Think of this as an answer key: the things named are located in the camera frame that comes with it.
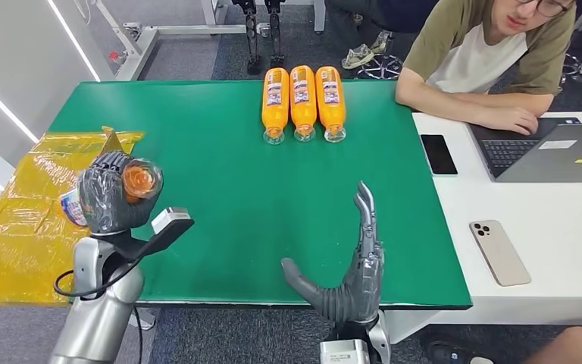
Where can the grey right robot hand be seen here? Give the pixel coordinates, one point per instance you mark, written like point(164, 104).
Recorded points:
point(364, 286)

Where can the person's right hand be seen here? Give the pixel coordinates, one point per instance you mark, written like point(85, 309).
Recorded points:
point(509, 119)

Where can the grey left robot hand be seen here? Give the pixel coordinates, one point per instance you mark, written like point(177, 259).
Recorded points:
point(102, 201)

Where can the orange bottle with printed label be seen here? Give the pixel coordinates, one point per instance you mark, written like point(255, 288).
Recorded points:
point(331, 108)
point(303, 108)
point(275, 108)
point(140, 181)

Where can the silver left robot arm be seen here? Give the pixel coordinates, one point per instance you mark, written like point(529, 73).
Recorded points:
point(100, 311)

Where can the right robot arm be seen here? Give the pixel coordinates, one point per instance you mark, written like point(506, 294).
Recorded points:
point(384, 341)

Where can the grey laptop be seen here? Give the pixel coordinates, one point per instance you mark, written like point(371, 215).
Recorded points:
point(547, 155)

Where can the black smartphone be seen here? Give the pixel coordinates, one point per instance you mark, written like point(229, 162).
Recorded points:
point(438, 155)

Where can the chrome chair base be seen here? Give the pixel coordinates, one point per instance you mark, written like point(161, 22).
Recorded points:
point(571, 68)
point(381, 66)

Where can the yellow plastic bag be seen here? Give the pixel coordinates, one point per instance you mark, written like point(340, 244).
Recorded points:
point(25, 241)

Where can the beige smartphone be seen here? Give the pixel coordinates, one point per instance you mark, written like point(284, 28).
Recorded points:
point(499, 253)

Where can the green table mat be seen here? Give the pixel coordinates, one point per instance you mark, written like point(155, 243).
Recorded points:
point(246, 201)

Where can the black robot leg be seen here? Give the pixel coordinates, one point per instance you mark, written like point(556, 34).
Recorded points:
point(275, 30)
point(252, 35)

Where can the black camera bracket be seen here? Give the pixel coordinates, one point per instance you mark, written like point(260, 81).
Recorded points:
point(145, 243)

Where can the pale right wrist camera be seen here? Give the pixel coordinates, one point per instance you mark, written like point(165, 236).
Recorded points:
point(343, 351)

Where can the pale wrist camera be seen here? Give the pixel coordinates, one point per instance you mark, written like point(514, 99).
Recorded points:
point(169, 218)
point(343, 351)

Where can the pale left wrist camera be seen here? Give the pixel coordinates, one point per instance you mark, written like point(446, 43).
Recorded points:
point(169, 218)

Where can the white metal frame stand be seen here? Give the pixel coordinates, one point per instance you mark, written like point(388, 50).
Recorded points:
point(140, 42)

